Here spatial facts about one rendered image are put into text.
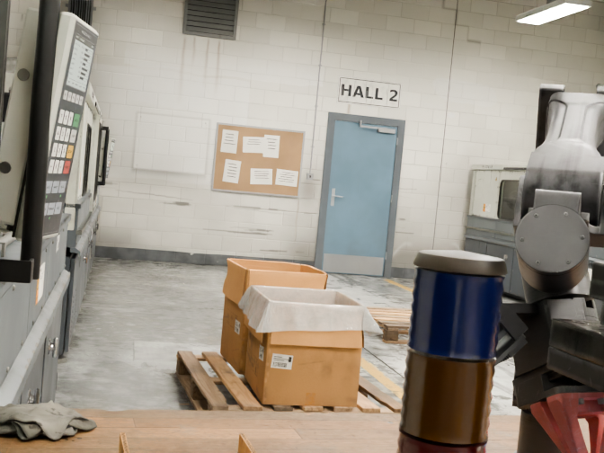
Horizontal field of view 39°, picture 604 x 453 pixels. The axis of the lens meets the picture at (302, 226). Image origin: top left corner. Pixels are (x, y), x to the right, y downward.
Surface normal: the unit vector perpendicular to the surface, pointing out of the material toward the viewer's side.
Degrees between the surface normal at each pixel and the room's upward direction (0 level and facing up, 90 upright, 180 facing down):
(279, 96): 90
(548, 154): 26
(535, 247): 69
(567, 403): 84
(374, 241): 90
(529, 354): 92
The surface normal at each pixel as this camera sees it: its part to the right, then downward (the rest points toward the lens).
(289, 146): 0.21, 0.07
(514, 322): 0.27, -0.38
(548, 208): -0.28, -0.34
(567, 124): -0.07, -0.89
